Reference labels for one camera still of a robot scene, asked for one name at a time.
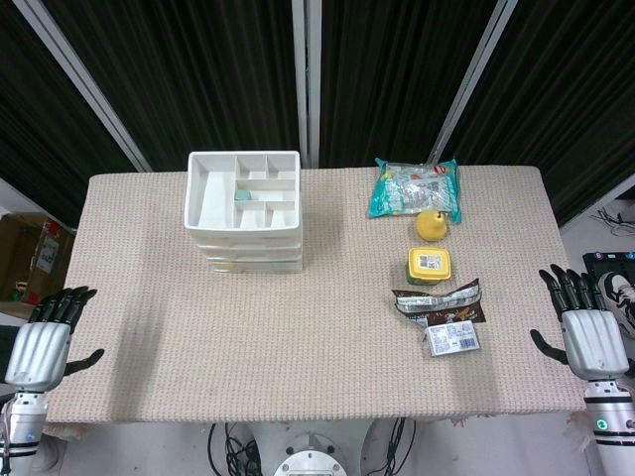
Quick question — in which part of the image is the brown cardboard box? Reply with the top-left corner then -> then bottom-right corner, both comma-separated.
0,212 -> 76,303

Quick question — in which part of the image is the black curtain panel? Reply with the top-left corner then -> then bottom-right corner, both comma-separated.
444,0 -> 635,228
0,0 -> 136,229
42,0 -> 308,173
319,0 -> 503,169

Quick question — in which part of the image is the brown snack packet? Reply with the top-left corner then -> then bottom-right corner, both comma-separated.
390,278 -> 487,328

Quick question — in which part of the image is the clear plastic drawer unit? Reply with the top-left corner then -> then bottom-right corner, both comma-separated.
183,150 -> 305,275

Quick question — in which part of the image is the yellow pear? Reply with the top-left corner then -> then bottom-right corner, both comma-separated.
415,208 -> 451,243

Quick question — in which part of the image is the white blue carton box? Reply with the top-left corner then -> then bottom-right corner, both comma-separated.
422,319 -> 482,359

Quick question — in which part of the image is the white sneaker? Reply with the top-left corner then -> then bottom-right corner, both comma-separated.
597,272 -> 635,339

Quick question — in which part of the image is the aluminium frame post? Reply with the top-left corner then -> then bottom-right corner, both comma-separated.
291,0 -> 323,170
428,0 -> 515,165
18,0 -> 153,174

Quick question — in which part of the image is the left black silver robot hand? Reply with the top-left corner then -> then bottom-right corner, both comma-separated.
3,286 -> 106,393

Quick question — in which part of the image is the black floor cable bundle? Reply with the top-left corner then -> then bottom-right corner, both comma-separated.
380,418 -> 419,476
206,420 -> 262,476

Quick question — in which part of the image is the green jar yellow lid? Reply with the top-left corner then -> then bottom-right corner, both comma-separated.
406,246 -> 453,288

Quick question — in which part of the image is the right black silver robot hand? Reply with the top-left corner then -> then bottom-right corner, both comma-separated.
529,264 -> 630,382

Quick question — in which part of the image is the beige woven tablecloth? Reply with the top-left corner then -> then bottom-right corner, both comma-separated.
43,166 -> 587,430

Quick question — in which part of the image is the black white cable tangle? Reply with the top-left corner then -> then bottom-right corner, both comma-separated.
588,203 -> 635,238

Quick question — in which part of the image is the teal snack bag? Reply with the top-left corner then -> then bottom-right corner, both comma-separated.
366,157 -> 462,225

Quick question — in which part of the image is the white robot torso base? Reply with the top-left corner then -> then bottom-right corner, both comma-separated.
273,430 -> 348,476

